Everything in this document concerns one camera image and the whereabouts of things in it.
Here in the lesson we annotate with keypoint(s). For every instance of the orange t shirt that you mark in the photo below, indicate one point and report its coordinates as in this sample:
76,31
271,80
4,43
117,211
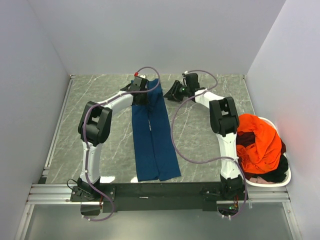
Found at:
263,156

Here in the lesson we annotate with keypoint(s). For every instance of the aluminium frame rail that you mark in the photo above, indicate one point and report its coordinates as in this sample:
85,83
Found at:
42,193

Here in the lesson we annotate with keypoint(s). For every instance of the blue t shirt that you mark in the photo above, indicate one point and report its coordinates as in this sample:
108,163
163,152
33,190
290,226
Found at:
155,155

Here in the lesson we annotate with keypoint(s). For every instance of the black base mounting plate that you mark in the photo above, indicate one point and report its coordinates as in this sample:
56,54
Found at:
115,197

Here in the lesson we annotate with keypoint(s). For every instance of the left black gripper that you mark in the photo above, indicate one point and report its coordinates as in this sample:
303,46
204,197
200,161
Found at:
145,101

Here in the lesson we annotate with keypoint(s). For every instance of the black t shirt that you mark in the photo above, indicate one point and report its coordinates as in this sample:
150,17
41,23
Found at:
279,174

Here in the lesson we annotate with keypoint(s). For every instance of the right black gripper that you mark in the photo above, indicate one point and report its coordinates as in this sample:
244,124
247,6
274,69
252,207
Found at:
170,93

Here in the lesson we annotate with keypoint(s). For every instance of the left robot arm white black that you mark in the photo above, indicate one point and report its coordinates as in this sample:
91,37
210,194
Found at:
95,126

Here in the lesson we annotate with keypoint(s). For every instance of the dark maroon garment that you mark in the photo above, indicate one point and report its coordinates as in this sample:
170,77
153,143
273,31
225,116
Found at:
246,139

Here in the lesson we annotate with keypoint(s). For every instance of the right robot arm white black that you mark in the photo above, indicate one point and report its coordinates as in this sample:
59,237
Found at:
224,122

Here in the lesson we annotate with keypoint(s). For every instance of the pink garment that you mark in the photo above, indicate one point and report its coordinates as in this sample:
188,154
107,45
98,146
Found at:
260,180

